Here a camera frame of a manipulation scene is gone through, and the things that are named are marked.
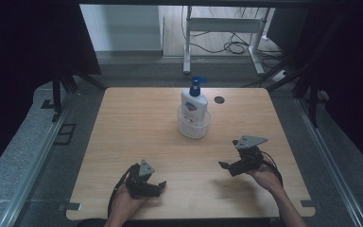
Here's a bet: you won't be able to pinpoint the black curtain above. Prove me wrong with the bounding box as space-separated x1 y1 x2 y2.
0 0 102 183
266 0 363 179

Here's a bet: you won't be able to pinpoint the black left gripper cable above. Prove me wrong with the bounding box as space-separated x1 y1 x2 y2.
107 164 137 219

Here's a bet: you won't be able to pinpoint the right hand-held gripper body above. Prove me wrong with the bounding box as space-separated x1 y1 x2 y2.
228 134 269 178

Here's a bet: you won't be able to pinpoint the person's right hand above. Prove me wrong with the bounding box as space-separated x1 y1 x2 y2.
246 163 285 194

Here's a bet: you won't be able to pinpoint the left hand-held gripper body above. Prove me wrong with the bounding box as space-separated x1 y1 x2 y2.
125 158 159 201

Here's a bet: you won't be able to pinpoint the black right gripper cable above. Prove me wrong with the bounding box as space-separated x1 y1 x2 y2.
259 150 285 187

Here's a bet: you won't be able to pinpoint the white metal desk frame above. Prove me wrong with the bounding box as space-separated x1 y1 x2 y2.
182 5 272 77

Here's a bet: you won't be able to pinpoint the black metal stand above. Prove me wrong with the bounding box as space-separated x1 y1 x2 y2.
264 12 346 129
41 61 109 123

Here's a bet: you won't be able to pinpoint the black rectangular floor frame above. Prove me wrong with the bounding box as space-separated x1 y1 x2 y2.
54 123 78 146

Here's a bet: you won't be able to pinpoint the white power strip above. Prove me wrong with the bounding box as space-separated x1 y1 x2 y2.
271 69 289 83

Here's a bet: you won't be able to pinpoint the white pump bottle blue cap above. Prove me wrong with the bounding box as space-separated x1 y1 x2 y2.
181 75 209 128

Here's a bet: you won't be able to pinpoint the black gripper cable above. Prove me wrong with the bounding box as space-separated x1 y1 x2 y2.
107 164 137 219
259 150 285 187

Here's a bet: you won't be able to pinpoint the black floor cables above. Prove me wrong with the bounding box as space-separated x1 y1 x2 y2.
188 6 286 60

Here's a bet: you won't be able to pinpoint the aluminium floor rail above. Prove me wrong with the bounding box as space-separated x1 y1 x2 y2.
0 94 74 227
295 97 363 227

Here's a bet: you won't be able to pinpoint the person's left hand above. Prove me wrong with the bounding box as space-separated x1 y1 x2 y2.
111 183 149 219

